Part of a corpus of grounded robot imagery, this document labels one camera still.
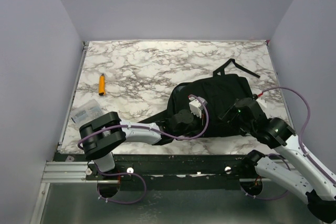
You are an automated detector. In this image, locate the clear plastic screw box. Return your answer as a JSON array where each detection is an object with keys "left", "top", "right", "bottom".
[{"left": 70, "top": 99, "right": 104, "bottom": 129}]

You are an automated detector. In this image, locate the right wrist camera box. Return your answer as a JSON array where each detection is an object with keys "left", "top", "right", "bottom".
[{"left": 256, "top": 96, "right": 267, "bottom": 109}]

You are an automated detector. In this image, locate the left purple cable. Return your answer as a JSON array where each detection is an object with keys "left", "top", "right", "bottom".
[{"left": 77, "top": 94, "right": 210, "bottom": 205}]

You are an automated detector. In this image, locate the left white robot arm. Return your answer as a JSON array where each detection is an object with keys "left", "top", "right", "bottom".
[{"left": 78, "top": 109, "right": 204, "bottom": 179}]

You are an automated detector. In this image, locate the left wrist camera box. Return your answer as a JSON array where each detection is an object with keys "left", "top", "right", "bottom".
[{"left": 188, "top": 96, "right": 207, "bottom": 118}]

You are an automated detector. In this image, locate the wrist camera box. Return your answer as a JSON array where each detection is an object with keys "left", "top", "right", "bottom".
[
  {"left": 188, "top": 96, "right": 207, "bottom": 118},
  {"left": 256, "top": 96, "right": 267, "bottom": 109}
]

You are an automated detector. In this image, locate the purple cable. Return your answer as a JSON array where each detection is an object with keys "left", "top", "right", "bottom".
[
  {"left": 77, "top": 94, "right": 210, "bottom": 205},
  {"left": 240, "top": 87, "right": 336, "bottom": 200}
]

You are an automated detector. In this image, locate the orange utility knife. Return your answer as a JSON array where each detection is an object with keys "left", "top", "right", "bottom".
[{"left": 98, "top": 73, "right": 106, "bottom": 96}]

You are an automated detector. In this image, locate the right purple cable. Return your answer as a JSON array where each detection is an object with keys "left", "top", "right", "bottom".
[{"left": 240, "top": 87, "right": 336, "bottom": 200}]

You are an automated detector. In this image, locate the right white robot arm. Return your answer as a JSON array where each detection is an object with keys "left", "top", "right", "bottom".
[{"left": 219, "top": 98, "right": 335, "bottom": 223}]

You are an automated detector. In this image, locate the black student backpack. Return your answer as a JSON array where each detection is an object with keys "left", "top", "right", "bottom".
[{"left": 140, "top": 59, "right": 260, "bottom": 137}]

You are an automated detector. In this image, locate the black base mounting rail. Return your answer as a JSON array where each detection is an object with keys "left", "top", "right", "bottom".
[{"left": 52, "top": 153, "right": 263, "bottom": 192}]

